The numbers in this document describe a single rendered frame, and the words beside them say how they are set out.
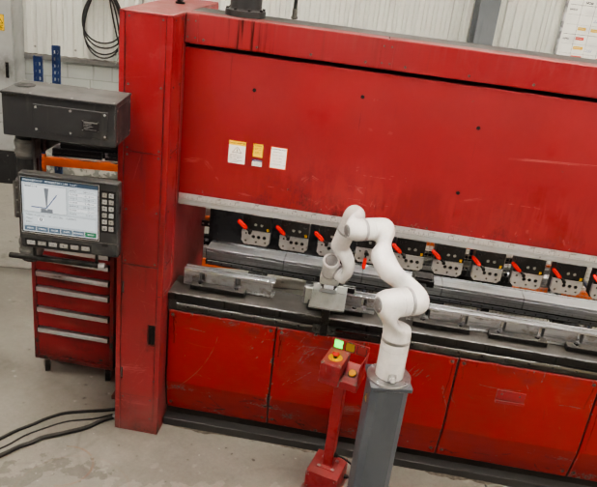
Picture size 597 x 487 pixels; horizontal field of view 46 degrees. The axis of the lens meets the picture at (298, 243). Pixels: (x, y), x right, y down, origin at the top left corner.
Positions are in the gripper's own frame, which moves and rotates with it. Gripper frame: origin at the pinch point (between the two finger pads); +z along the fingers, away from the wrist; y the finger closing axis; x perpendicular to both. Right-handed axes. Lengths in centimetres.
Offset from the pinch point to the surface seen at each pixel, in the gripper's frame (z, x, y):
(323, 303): -8.9, 14.2, 1.1
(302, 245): -12.6, -14.5, 16.5
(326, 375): 0.6, 47.6, -6.1
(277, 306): 8.5, 13.1, 25.1
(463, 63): -91, -80, -46
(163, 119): -72, -39, 87
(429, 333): 7, 15, -55
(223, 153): -45, -43, 62
